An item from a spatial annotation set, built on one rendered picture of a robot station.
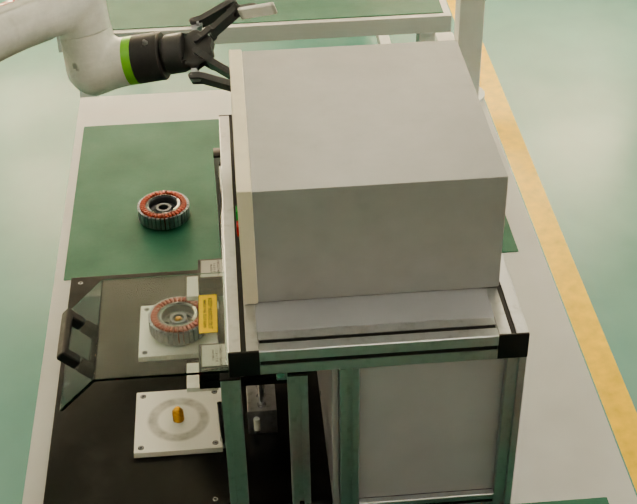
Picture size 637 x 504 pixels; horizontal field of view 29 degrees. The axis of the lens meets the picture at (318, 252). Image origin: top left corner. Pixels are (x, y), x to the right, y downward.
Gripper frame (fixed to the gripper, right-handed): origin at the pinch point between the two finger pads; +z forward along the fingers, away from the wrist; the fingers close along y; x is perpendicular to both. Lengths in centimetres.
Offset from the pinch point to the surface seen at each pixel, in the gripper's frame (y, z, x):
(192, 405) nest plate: 65, -19, -13
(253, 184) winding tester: 51, 6, 35
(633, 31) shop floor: -157, 91, -247
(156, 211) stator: 11, -36, -40
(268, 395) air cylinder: 66, -4, -12
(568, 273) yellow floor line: -18, 51, -163
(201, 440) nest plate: 73, -16, -10
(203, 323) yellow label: 63, -8, 15
